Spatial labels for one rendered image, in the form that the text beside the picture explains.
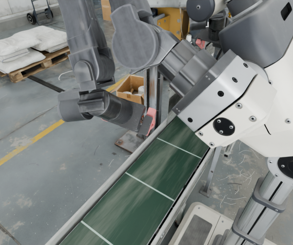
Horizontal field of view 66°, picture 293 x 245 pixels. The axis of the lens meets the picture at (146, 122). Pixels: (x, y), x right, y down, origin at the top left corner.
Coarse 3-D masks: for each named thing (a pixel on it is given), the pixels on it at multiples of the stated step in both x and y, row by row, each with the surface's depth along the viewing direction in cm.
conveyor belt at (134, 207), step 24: (168, 144) 179; (192, 144) 179; (144, 168) 161; (168, 168) 161; (192, 168) 161; (120, 192) 146; (144, 192) 146; (168, 192) 146; (96, 216) 134; (120, 216) 134; (144, 216) 134; (72, 240) 123; (96, 240) 123; (120, 240) 123; (144, 240) 123
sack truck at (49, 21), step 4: (32, 0) 496; (32, 4) 498; (48, 4) 528; (48, 8) 537; (40, 12) 524; (44, 12) 531; (48, 12) 544; (52, 12) 546; (28, 16) 518; (32, 16) 511; (36, 16) 514; (40, 16) 537; (48, 16) 552; (52, 16) 549; (28, 20) 527; (32, 20) 518; (36, 20) 521; (44, 20) 533; (48, 20) 541; (52, 20) 549; (32, 24) 527; (40, 24) 528; (44, 24) 528; (48, 24) 528
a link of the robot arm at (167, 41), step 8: (160, 32) 36; (168, 32) 38; (160, 40) 36; (168, 40) 36; (176, 40) 36; (160, 48) 36; (168, 48) 36; (160, 56) 37; (152, 64) 38; (136, 72) 40
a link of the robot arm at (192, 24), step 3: (189, 18) 80; (189, 21) 80; (192, 21) 80; (195, 21) 80; (204, 21) 79; (189, 24) 85; (192, 24) 80; (195, 24) 80; (198, 24) 80; (201, 24) 80; (204, 24) 80; (189, 27) 82; (192, 27) 81; (195, 27) 81; (198, 27) 81; (201, 27) 81; (204, 27) 81; (192, 30) 83
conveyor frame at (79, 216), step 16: (160, 128) 190; (144, 144) 174; (128, 160) 161; (208, 160) 179; (112, 176) 151; (96, 192) 141; (80, 208) 133; (176, 208) 133; (64, 224) 126; (160, 224) 131; (160, 240) 133
